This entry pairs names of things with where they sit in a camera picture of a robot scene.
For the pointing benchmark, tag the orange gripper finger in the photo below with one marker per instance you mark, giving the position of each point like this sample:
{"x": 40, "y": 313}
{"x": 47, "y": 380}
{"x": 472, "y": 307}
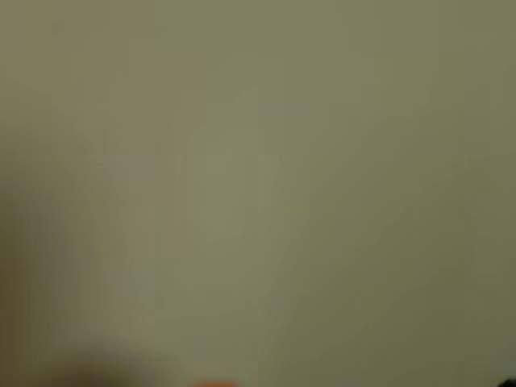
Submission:
{"x": 213, "y": 384}

